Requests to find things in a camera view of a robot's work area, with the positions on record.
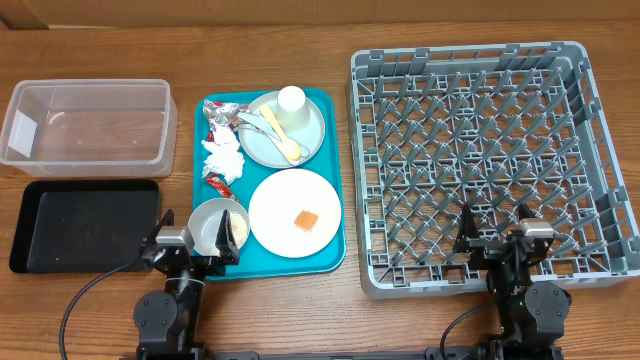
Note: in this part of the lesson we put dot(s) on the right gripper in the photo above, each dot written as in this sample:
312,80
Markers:
486,249

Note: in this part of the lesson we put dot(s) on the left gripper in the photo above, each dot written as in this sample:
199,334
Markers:
215,265

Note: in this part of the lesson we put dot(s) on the grey bowl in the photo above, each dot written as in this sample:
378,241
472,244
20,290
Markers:
204,223

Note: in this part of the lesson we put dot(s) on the rice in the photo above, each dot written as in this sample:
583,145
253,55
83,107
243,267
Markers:
240,229

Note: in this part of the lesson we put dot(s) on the pink plate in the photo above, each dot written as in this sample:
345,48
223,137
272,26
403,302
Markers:
279,199

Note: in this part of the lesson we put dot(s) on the orange food cube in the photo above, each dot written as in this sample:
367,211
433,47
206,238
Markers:
306,220

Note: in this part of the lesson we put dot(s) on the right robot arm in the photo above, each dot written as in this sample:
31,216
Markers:
531,314

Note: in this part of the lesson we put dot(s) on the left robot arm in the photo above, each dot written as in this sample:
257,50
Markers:
167,319

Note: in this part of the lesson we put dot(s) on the grey dishwasher rack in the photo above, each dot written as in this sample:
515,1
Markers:
491,127

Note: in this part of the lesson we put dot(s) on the black waste tray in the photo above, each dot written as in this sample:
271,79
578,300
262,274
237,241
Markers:
83,226

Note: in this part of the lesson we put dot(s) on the red sauce packet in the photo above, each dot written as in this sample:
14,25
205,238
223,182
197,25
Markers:
220,186

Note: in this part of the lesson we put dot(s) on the crumpled white napkin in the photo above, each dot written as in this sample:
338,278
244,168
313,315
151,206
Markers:
225,158

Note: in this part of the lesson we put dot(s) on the crumpled foil wrapper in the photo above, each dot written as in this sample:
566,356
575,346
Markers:
223,114

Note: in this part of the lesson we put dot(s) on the yellow plastic spoon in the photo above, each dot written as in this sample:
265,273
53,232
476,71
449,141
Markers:
280,132

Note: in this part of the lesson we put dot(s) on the white paper cup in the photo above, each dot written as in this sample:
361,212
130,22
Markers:
292,110

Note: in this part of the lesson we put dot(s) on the clear plastic bin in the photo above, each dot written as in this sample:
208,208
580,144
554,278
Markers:
91,128

